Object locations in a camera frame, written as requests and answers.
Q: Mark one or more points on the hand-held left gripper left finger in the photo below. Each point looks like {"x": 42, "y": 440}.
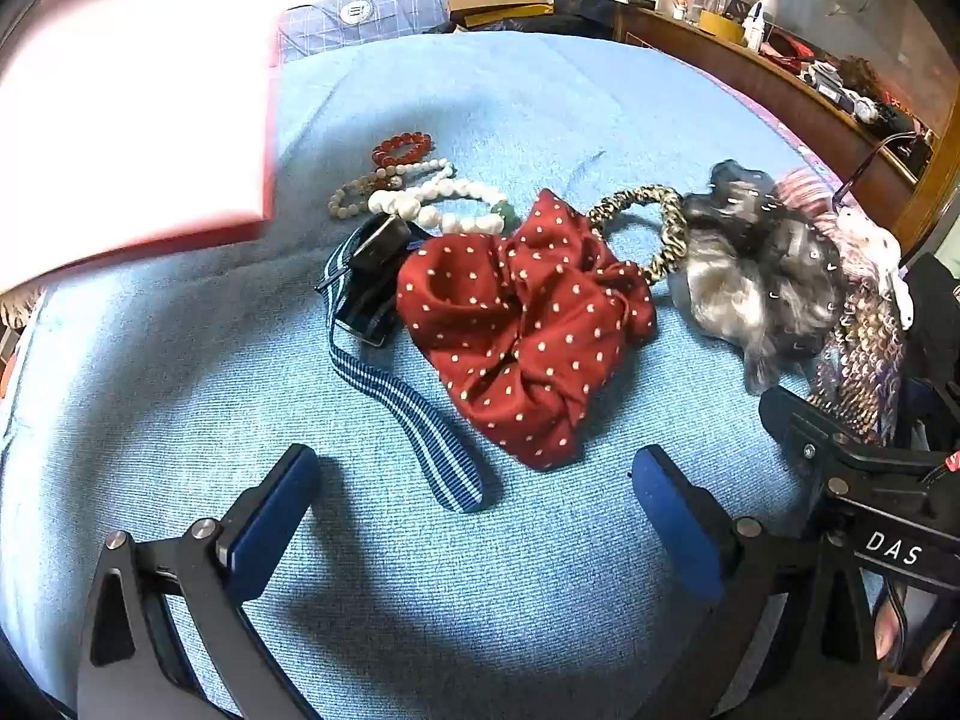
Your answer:
{"x": 270, "y": 517}

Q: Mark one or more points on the black eyeglasses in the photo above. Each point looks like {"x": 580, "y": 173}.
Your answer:
{"x": 862, "y": 165}

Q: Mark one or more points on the wooden headboard shelf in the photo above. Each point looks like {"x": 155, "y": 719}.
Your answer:
{"x": 750, "y": 82}

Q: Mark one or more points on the white spray bottle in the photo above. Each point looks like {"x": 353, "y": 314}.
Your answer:
{"x": 757, "y": 22}

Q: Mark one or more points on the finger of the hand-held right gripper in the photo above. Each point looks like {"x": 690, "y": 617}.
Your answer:
{"x": 806, "y": 431}

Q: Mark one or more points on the black clothing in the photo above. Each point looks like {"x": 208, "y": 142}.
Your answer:
{"x": 540, "y": 22}

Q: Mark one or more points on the pink knitted scrunchie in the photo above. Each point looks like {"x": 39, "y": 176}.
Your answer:
{"x": 802, "y": 191}

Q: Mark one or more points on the yellow tape roll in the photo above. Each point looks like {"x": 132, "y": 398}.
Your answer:
{"x": 720, "y": 26}

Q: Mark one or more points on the person's right hand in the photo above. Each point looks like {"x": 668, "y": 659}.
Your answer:
{"x": 891, "y": 637}

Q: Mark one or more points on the blue plaid bedding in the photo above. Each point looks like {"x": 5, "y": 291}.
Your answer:
{"x": 360, "y": 22}

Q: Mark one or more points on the leopard print scrunchie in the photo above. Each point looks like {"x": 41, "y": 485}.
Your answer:
{"x": 671, "y": 240}

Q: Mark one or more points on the multicolour sequin scrunchie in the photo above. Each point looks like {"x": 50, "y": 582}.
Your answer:
{"x": 862, "y": 345}

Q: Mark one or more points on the red polka dot scrunchie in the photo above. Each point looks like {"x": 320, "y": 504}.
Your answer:
{"x": 525, "y": 315}

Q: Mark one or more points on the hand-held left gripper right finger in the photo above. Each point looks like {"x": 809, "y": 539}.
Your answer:
{"x": 675, "y": 525}

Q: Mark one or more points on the grey fluffy scrunchie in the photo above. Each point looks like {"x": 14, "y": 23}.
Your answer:
{"x": 750, "y": 277}

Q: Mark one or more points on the red jewelry box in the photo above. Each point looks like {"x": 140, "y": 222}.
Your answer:
{"x": 135, "y": 127}

